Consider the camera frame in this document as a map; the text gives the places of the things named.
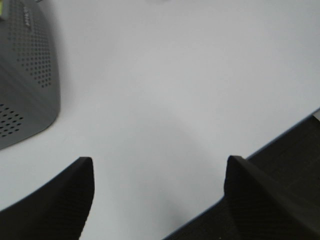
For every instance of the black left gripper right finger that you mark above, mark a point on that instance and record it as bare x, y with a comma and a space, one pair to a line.
264, 210

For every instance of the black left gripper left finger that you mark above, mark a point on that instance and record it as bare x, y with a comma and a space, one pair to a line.
56, 211

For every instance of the grey perforated plastic basket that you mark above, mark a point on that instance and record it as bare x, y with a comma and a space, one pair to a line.
30, 98

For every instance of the yellow-green towel in basket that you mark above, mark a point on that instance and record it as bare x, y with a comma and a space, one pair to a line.
2, 10

